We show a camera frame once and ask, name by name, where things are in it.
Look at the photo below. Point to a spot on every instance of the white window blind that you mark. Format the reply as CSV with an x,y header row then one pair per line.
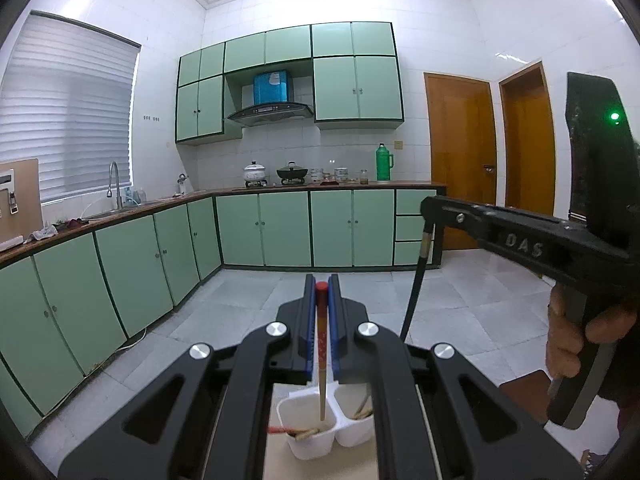
x,y
70,120

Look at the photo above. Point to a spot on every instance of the metal spoon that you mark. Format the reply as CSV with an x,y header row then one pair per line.
x,y
364,404

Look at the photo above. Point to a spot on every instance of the white wall device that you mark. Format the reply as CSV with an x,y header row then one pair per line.
x,y
10,195

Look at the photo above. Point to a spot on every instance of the black panel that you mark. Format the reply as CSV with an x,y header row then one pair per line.
x,y
580,185

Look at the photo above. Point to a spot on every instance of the metal faucet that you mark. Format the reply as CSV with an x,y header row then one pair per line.
x,y
114,175

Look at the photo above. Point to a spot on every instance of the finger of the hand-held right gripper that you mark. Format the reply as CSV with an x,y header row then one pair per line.
x,y
455,217

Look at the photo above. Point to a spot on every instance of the green lower cabinets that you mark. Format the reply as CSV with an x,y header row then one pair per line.
x,y
285,230

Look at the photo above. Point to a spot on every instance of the green thermos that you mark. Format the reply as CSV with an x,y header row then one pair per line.
x,y
384,165

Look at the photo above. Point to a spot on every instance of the white two-compartment utensil holder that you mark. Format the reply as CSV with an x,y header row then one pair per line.
x,y
350,435

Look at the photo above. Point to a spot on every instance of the person's right hand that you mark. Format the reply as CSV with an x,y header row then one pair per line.
x,y
562,350

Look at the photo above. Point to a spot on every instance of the white pot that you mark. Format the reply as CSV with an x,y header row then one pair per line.
x,y
254,172

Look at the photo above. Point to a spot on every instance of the blue-film hood chimney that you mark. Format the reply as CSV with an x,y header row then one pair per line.
x,y
270,87

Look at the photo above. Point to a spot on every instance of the clear plastic bottle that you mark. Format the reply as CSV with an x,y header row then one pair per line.
x,y
135,196

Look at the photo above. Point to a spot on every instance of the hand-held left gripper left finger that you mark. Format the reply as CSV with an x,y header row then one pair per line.
x,y
310,350

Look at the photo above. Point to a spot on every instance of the brown stool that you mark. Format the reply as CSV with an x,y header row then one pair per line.
x,y
525,392

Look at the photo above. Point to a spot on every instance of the dark cloth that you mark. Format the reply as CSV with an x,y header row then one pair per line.
x,y
72,222

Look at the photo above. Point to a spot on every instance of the wooden door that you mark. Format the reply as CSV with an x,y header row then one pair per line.
x,y
457,135
530,150

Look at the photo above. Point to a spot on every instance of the black chopstick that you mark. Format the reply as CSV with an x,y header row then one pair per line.
x,y
415,290

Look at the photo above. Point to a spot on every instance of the green upper cabinets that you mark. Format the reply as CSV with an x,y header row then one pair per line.
x,y
380,90

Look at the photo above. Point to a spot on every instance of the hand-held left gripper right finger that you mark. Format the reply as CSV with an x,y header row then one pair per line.
x,y
336,355

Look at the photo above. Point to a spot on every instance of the wooden board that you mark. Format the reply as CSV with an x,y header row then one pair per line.
x,y
27,195

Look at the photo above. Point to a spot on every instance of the black range hood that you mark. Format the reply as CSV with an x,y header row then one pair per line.
x,y
270,112

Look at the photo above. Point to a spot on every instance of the glass jar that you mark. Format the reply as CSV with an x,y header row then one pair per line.
x,y
341,175
316,175
364,177

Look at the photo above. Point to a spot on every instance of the green cabinets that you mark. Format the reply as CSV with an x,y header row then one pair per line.
x,y
285,230
380,90

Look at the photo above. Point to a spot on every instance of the black wok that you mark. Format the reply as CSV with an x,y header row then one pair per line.
x,y
291,173

